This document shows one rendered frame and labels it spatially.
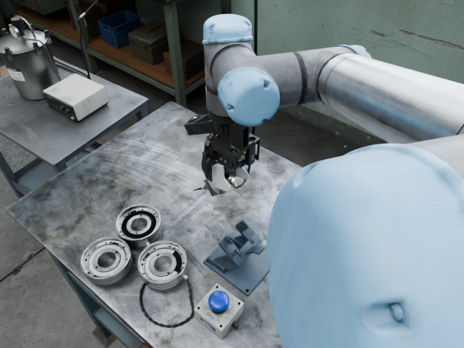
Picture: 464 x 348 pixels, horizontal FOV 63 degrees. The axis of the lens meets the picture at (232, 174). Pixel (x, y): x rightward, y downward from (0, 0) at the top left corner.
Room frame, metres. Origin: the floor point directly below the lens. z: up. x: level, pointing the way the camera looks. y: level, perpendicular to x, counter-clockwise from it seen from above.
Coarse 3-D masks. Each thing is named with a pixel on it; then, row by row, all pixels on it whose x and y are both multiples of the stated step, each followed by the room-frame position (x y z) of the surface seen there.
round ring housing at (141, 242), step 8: (128, 208) 0.57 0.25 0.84; (136, 208) 0.58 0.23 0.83; (144, 208) 0.58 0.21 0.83; (152, 208) 0.57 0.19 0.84; (120, 216) 0.55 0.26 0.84; (136, 216) 0.55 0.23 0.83; (144, 216) 0.55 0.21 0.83; (120, 224) 0.53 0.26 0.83; (128, 224) 0.53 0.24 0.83; (136, 224) 0.54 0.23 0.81; (144, 224) 0.55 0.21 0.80; (160, 224) 0.52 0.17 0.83; (136, 232) 0.51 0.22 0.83; (144, 232) 0.51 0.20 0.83; (152, 232) 0.51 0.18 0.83; (160, 232) 0.52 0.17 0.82; (128, 240) 0.48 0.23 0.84; (136, 240) 0.48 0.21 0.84; (144, 240) 0.48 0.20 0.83; (152, 240) 0.49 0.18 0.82
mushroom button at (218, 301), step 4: (216, 292) 0.34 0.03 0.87; (220, 292) 0.34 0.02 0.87; (224, 292) 0.34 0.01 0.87; (212, 296) 0.33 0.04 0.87; (216, 296) 0.33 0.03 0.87; (220, 296) 0.33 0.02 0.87; (224, 296) 0.33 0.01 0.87; (228, 296) 0.33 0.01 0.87; (212, 300) 0.32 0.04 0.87; (216, 300) 0.32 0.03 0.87; (220, 300) 0.32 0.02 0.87; (224, 300) 0.32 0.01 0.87; (228, 300) 0.32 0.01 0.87; (212, 304) 0.31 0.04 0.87; (216, 304) 0.31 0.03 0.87; (220, 304) 0.31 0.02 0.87; (224, 304) 0.31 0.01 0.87; (228, 304) 0.31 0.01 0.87; (212, 308) 0.31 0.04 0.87; (216, 308) 0.30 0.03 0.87; (220, 308) 0.30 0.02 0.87; (224, 308) 0.31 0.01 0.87
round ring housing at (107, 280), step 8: (96, 240) 0.47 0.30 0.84; (104, 240) 0.48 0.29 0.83; (112, 240) 0.48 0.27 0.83; (120, 240) 0.48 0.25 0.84; (88, 248) 0.46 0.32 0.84; (96, 248) 0.46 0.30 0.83; (128, 248) 0.46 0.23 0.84; (88, 256) 0.44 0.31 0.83; (96, 256) 0.44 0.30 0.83; (104, 256) 0.45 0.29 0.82; (112, 256) 0.45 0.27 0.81; (120, 256) 0.44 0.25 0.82; (128, 256) 0.43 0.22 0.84; (80, 264) 0.41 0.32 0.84; (96, 264) 0.42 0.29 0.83; (128, 264) 0.42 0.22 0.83; (88, 272) 0.40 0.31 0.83; (104, 272) 0.40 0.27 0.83; (120, 272) 0.40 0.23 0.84; (96, 280) 0.38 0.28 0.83; (104, 280) 0.38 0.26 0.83; (112, 280) 0.39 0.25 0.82
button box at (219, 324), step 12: (216, 288) 0.36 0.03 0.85; (204, 300) 0.33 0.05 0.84; (240, 300) 0.33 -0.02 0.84; (204, 312) 0.31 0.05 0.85; (216, 312) 0.31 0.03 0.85; (228, 312) 0.31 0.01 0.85; (240, 312) 0.32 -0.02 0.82; (204, 324) 0.30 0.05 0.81; (216, 324) 0.29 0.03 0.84; (228, 324) 0.29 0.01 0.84
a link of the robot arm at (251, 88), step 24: (240, 48) 0.50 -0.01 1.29; (216, 72) 0.47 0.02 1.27; (240, 72) 0.43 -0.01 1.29; (264, 72) 0.43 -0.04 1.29; (288, 72) 0.45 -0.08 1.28; (240, 96) 0.40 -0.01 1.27; (264, 96) 0.41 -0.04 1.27; (288, 96) 0.43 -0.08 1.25; (240, 120) 0.40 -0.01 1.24; (264, 120) 0.41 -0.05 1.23
